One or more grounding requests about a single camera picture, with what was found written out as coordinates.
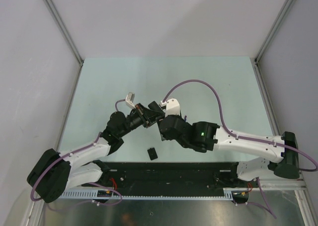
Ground black remote control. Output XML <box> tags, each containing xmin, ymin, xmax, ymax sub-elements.
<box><xmin>148</xmin><ymin>101</ymin><xmax>165</xmax><ymax>119</ymax></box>

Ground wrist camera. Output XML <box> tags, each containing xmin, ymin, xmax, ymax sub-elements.
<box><xmin>125</xmin><ymin>92</ymin><xmax>136</xmax><ymax>109</ymax></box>
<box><xmin>159</xmin><ymin>98</ymin><xmax>181</xmax><ymax>117</ymax></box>

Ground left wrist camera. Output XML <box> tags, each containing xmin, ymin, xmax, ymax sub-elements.
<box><xmin>125</xmin><ymin>92</ymin><xmax>136</xmax><ymax>109</ymax></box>

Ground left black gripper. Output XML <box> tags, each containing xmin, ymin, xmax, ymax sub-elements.
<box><xmin>118</xmin><ymin>103</ymin><xmax>165</xmax><ymax>137</ymax></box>

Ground right aluminium frame post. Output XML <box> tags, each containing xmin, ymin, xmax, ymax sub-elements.
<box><xmin>254</xmin><ymin>0</ymin><xmax>303</xmax><ymax>63</ymax></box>

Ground white slotted cable duct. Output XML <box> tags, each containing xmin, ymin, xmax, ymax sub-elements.
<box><xmin>59</xmin><ymin>188</ymin><xmax>249</xmax><ymax>201</ymax></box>

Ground aluminium frame post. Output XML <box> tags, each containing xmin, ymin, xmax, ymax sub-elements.
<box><xmin>254</xmin><ymin>0</ymin><xmax>303</xmax><ymax>63</ymax></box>
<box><xmin>43</xmin><ymin>0</ymin><xmax>84</xmax><ymax>67</ymax></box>

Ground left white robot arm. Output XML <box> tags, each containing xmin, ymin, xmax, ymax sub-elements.
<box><xmin>27</xmin><ymin>100</ymin><xmax>165</xmax><ymax>203</ymax></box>

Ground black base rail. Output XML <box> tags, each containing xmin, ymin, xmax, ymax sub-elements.
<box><xmin>95</xmin><ymin>160</ymin><xmax>258</xmax><ymax>197</ymax></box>

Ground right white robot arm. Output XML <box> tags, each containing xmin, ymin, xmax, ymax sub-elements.
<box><xmin>159</xmin><ymin>115</ymin><xmax>300</xmax><ymax>187</ymax></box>

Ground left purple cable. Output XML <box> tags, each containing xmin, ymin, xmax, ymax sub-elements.
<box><xmin>29</xmin><ymin>99</ymin><xmax>130</xmax><ymax>213</ymax></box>

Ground black battery cover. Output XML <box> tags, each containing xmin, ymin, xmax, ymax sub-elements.
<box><xmin>147</xmin><ymin>148</ymin><xmax>158</xmax><ymax>160</ymax></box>

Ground left aluminium frame post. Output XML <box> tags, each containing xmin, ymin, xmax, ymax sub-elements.
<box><xmin>43</xmin><ymin>0</ymin><xmax>84</xmax><ymax>67</ymax></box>

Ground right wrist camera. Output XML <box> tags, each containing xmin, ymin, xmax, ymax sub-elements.
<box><xmin>159</xmin><ymin>98</ymin><xmax>181</xmax><ymax>117</ymax></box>

